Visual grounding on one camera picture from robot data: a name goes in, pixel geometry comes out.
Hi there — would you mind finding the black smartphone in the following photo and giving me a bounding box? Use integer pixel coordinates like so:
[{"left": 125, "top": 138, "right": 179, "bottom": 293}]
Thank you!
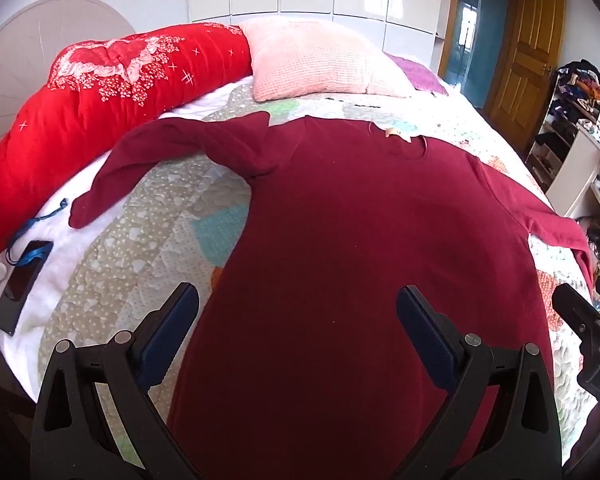
[{"left": 0, "top": 240, "right": 55, "bottom": 337}]

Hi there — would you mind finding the round pale headboard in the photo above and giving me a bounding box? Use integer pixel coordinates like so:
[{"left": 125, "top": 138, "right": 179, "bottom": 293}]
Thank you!
[{"left": 0, "top": 0, "right": 136, "bottom": 148}]

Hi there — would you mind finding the patchwork heart bedspread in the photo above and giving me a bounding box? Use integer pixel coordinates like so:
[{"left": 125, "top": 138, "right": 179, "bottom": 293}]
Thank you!
[{"left": 0, "top": 77, "right": 600, "bottom": 466}]

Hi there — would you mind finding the open shelf rack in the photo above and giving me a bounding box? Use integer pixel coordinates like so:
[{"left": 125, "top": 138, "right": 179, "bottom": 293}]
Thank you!
[{"left": 525, "top": 67, "right": 600, "bottom": 193}]

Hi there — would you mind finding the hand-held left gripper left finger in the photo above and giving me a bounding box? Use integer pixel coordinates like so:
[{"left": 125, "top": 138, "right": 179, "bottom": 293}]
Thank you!
[{"left": 30, "top": 282, "right": 201, "bottom": 480}]

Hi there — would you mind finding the blue lanyard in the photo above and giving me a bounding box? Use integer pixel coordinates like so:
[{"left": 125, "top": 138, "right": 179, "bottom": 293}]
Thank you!
[{"left": 5, "top": 199, "right": 70, "bottom": 267}]

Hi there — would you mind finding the wooden door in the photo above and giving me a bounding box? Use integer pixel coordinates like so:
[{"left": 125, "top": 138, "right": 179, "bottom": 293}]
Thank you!
[{"left": 482, "top": 0, "right": 567, "bottom": 153}]

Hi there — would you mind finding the purple cloth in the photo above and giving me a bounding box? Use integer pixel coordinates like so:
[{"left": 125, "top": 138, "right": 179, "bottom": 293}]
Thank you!
[{"left": 384, "top": 52, "right": 450, "bottom": 97}]

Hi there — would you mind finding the red floral quilt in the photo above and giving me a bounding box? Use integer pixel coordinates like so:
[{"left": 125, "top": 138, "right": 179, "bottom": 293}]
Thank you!
[{"left": 0, "top": 22, "right": 253, "bottom": 258}]

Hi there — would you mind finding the maroon sweater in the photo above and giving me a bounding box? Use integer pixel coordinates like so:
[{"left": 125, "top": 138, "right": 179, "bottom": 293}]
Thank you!
[{"left": 69, "top": 112, "right": 598, "bottom": 480}]

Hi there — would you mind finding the pile of clothes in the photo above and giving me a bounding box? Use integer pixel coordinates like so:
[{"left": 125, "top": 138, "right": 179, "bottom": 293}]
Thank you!
[{"left": 555, "top": 60, "right": 600, "bottom": 113}]

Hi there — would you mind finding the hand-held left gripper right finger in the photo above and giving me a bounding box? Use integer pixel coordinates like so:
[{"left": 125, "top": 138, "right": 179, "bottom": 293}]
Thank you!
[{"left": 396, "top": 285, "right": 563, "bottom": 480}]

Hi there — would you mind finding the pink pillow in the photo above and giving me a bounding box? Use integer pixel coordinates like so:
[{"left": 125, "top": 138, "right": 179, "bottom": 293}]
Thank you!
[{"left": 239, "top": 16, "right": 416, "bottom": 102}]

